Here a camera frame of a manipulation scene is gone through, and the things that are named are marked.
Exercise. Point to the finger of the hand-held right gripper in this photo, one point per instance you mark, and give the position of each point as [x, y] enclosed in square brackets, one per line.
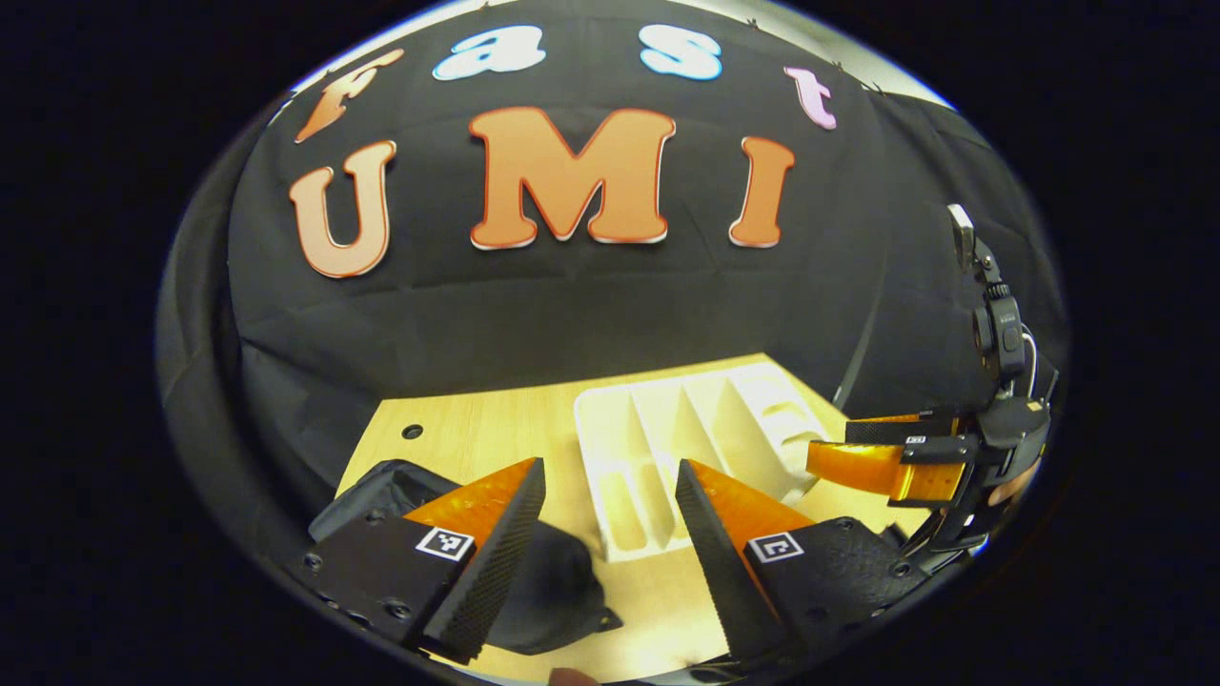
[905, 431]
[858, 467]

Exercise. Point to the white bookshelf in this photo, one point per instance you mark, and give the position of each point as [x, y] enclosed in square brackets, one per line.
[658, 448]

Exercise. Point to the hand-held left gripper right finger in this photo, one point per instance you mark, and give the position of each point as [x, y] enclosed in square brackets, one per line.
[729, 581]

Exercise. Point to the row of black cloth clips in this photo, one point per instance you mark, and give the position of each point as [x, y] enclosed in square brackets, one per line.
[838, 65]

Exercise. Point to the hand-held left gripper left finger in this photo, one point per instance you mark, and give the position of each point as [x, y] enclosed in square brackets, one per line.
[494, 562]

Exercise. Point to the black schoolbag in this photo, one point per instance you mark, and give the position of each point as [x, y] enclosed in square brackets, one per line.
[553, 591]

